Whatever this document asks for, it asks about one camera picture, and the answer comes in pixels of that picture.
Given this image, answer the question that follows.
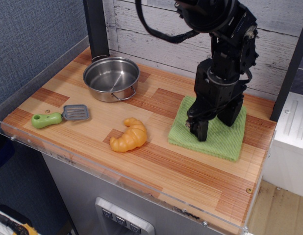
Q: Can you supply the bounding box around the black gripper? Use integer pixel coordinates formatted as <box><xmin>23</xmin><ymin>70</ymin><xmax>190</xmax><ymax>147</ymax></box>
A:
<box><xmin>186</xmin><ymin>59</ymin><xmax>247</xmax><ymax>141</ymax></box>

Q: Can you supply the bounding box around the green cloth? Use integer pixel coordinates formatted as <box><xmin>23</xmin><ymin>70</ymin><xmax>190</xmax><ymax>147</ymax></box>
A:
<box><xmin>168</xmin><ymin>96</ymin><xmax>247</xmax><ymax>162</ymax></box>

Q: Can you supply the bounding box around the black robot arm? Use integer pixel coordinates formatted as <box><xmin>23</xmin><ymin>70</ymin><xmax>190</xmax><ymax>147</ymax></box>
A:
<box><xmin>176</xmin><ymin>0</ymin><xmax>258</xmax><ymax>141</ymax></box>

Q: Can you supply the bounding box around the orange plastic croissant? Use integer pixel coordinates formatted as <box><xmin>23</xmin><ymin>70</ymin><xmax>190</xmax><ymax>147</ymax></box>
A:
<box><xmin>109</xmin><ymin>117</ymin><xmax>147</xmax><ymax>152</ymax></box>

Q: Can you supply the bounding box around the brass screw washer right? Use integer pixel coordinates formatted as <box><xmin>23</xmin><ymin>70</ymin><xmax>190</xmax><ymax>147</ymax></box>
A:
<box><xmin>246</xmin><ymin>188</ymin><xmax>253</xmax><ymax>194</ymax></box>

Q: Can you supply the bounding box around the stainless steel pot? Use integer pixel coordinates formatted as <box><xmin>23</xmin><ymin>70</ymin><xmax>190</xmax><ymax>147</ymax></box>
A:
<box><xmin>83</xmin><ymin>57</ymin><xmax>140</xmax><ymax>102</ymax></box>

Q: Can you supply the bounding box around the silver dispenser button panel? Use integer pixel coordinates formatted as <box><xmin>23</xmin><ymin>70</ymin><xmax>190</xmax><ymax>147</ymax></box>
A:
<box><xmin>95</xmin><ymin>197</ymin><xmax>155</xmax><ymax>235</ymax></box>

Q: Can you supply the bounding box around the grey toy fridge cabinet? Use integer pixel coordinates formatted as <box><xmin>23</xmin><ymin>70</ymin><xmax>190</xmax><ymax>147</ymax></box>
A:
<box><xmin>43</xmin><ymin>154</ymin><xmax>243</xmax><ymax>235</ymax></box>

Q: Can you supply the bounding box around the yellow object bottom left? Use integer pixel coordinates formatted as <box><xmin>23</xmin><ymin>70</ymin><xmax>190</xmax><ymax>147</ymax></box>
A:
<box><xmin>19</xmin><ymin>224</ymin><xmax>38</xmax><ymax>235</ymax></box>

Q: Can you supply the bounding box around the dark metal right post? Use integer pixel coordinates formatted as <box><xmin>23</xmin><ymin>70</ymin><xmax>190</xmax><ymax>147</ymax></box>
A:
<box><xmin>269</xmin><ymin>0</ymin><xmax>303</xmax><ymax>122</ymax></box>

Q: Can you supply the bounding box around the dark metal post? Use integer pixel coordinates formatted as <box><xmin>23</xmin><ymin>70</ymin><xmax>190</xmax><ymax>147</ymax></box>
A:
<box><xmin>269</xmin><ymin>0</ymin><xmax>303</xmax><ymax>122</ymax></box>
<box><xmin>83</xmin><ymin>0</ymin><xmax>110</xmax><ymax>58</ymax></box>

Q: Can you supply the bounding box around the white aluminium frame block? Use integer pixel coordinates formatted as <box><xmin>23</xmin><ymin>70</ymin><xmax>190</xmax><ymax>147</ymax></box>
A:
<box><xmin>263</xmin><ymin>92</ymin><xmax>303</xmax><ymax>196</ymax></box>

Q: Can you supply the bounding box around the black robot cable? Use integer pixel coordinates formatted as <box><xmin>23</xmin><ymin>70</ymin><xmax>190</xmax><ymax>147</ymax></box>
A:
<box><xmin>134</xmin><ymin>0</ymin><xmax>200</xmax><ymax>45</ymax></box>

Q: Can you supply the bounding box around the clear acrylic guard rail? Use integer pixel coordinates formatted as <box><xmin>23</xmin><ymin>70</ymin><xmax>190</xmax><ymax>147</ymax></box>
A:
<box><xmin>0</xmin><ymin>116</ymin><xmax>276</xmax><ymax>235</ymax></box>

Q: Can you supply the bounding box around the green handled grey spatula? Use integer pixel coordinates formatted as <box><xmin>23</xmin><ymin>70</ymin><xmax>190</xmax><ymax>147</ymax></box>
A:
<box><xmin>31</xmin><ymin>104</ymin><xmax>90</xmax><ymax>129</ymax></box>

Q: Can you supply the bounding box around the dark metal left post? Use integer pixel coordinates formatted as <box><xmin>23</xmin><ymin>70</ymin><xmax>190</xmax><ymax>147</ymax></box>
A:
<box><xmin>83</xmin><ymin>0</ymin><xmax>110</xmax><ymax>58</ymax></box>

